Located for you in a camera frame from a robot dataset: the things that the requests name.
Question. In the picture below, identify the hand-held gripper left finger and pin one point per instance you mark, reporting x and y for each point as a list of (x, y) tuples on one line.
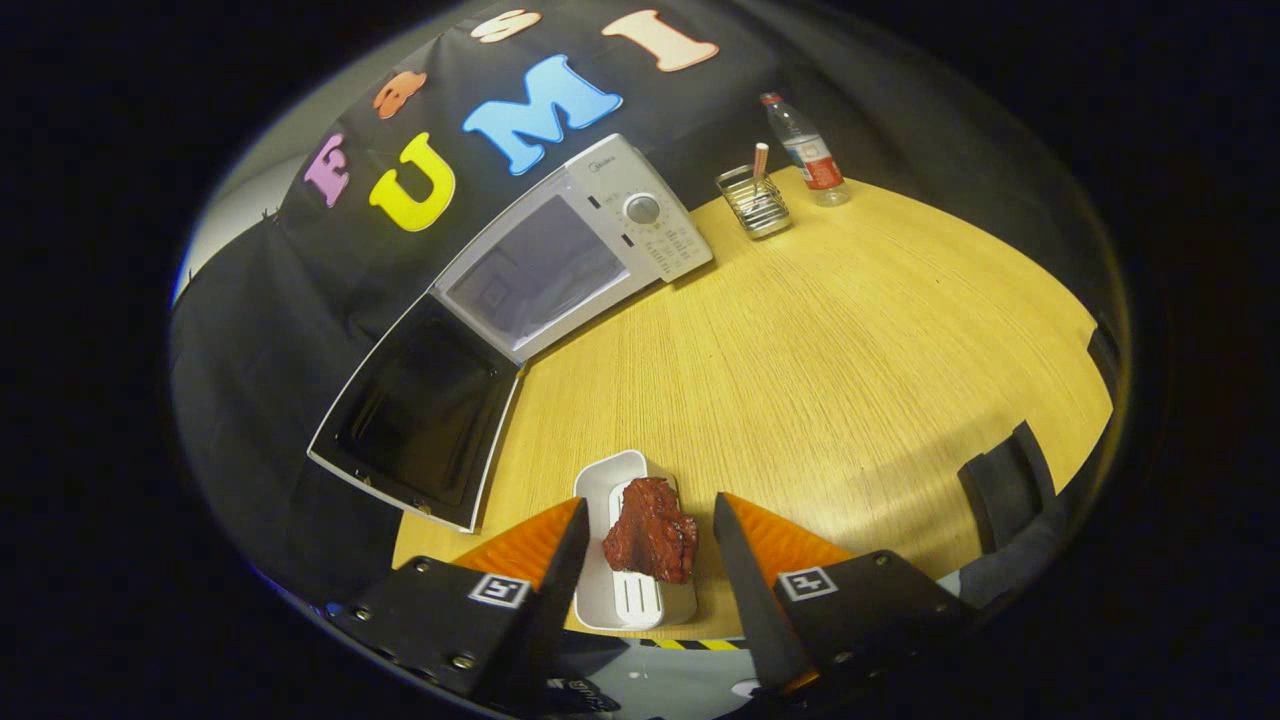
[(555, 600)]

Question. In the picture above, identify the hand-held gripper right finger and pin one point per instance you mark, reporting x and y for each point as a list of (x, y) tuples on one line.
[(750, 600)]

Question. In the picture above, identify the red meat piece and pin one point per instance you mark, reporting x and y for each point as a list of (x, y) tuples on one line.
[(650, 530)]

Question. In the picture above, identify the white toaster oven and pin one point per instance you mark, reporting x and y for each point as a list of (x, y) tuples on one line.
[(560, 270)]

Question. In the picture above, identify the yellow black hazard tape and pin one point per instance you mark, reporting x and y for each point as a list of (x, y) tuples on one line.
[(700, 645)]

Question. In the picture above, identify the white rectangular tray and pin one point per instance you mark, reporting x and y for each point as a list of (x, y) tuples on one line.
[(600, 500)]

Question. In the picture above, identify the red striped straw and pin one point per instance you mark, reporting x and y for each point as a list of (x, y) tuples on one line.
[(760, 160)]

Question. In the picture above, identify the clear red label water bottle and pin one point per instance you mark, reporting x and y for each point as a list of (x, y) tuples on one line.
[(812, 160)]

